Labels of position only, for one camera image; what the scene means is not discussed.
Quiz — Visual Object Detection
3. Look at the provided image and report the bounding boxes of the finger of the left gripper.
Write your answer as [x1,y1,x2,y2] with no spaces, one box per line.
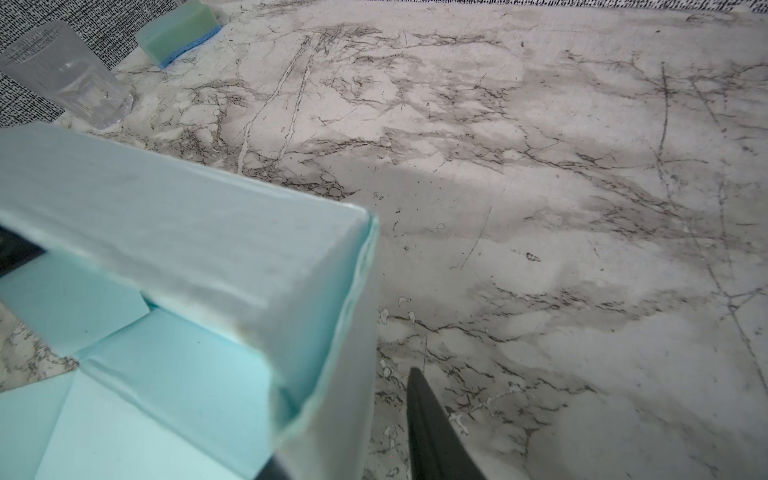
[0,227,46,277]

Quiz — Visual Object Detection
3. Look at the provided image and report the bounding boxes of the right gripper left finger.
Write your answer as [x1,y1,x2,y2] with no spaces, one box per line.
[255,457,290,480]

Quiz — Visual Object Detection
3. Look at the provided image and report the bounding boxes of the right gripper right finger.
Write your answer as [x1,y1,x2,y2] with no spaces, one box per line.
[407,367,485,480]

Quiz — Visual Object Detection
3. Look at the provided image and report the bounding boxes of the light blue paper box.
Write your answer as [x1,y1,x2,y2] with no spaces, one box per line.
[1,123,379,479]

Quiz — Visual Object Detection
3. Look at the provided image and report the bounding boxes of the teal sponge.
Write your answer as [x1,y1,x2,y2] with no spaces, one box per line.
[135,0,221,69]

